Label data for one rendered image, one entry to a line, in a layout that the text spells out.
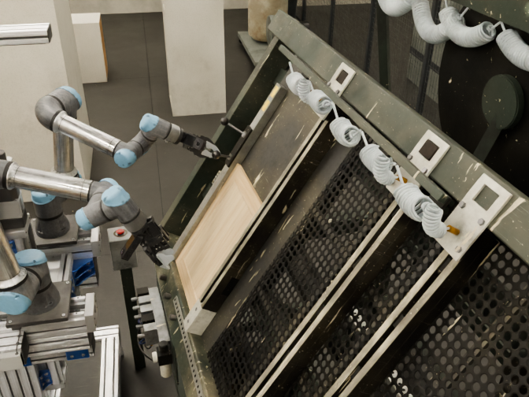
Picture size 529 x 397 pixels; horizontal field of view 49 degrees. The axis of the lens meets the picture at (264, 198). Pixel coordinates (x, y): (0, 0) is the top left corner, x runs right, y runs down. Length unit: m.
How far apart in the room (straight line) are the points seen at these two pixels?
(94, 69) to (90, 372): 4.81
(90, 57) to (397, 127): 5.99
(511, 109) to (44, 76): 3.47
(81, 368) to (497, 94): 2.40
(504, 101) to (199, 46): 4.45
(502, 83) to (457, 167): 0.62
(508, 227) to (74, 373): 2.47
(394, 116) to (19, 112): 3.53
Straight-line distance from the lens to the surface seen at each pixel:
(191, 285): 2.54
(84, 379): 3.25
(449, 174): 1.49
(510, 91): 2.03
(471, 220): 1.39
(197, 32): 6.09
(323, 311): 1.70
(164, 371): 2.61
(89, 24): 7.28
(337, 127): 1.71
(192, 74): 6.22
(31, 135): 4.85
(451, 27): 2.20
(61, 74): 4.63
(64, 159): 2.72
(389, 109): 1.75
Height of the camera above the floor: 2.59
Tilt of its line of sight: 32 degrees down
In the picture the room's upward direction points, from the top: 1 degrees clockwise
